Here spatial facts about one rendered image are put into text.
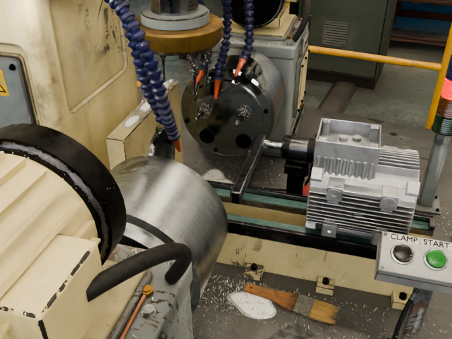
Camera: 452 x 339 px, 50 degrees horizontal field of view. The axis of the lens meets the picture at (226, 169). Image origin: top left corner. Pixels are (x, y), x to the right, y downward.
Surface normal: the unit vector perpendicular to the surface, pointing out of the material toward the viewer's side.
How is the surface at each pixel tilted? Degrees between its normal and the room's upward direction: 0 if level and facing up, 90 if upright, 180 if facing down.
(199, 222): 54
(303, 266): 90
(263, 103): 90
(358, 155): 90
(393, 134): 0
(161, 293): 0
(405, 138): 0
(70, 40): 90
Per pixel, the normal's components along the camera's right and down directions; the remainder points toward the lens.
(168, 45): -0.04, 0.54
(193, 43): 0.40, 0.50
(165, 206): 0.45, -0.67
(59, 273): 0.00, -0.84
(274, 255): -0.27, 0.52
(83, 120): 0.96, 0.15
